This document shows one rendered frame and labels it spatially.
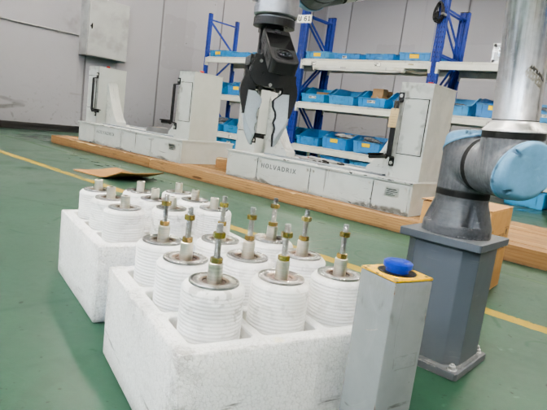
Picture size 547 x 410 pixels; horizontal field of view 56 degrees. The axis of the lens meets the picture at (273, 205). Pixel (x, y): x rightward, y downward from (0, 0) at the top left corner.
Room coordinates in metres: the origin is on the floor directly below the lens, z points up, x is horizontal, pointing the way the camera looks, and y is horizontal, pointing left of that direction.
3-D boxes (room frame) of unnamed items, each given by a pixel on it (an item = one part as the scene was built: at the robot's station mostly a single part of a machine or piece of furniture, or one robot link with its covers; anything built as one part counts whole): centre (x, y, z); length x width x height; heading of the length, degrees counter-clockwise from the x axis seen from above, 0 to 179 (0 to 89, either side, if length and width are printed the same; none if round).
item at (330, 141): (6.47, -0.78, 0.36); 0.50 x 0.38 x 0.21; 140
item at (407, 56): (5.91, -1.45, 1.38); 0.50 x 0.38 x 0.11; 141
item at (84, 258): (1.36, 0.32, 0.09); 0.39 x 0.39 x 0.18; 34
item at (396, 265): (0.69, -0.18, 0.32); 0.04 x 0.04 x 0.02
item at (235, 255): (0.90, 0.03, 0.25); 0.08 x 0.08 x 0.01
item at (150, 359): (0.90, 0.03, 0.09); 0.39 x 0.39 x 0.18; 32
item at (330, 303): (0.86, -0.13, 0.16); 0.10 x 0.10 x 0.18
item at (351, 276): (0.86, -0.13, 0.25); 0.08 x 0.08 x 0.01
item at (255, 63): (0.92, 0.04, 0.60); 0.09 x 0.08 x 0.12; 13
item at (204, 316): (0.74, 0.07, 0.16); 0.10 x 0.10 x 0.18
